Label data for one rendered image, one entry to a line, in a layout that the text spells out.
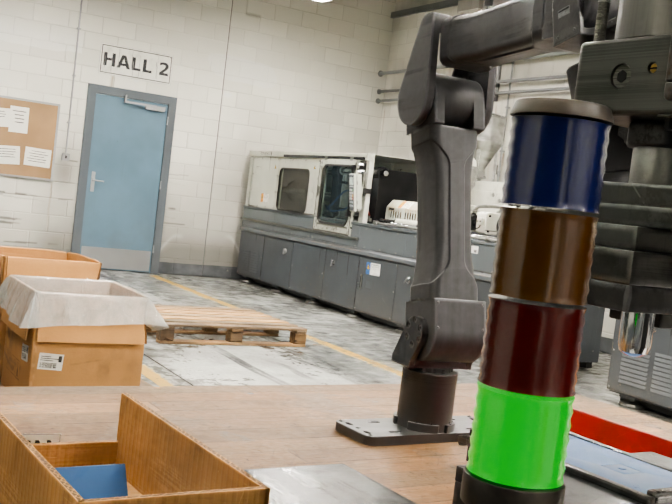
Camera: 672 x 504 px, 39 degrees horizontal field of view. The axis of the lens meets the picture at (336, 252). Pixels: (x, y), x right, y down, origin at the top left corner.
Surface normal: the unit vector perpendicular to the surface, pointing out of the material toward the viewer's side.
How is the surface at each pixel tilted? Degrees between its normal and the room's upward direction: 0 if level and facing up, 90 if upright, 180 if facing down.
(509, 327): 76
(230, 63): 91
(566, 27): 90
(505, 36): 93
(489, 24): 87
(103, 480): 60
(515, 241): 104
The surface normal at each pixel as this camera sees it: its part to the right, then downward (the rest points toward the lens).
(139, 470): -0.84, -0.07
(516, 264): -0.66, -0.29
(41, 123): 0.49, 0.11
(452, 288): 0.45, -0.12
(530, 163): -0.63, 0.21
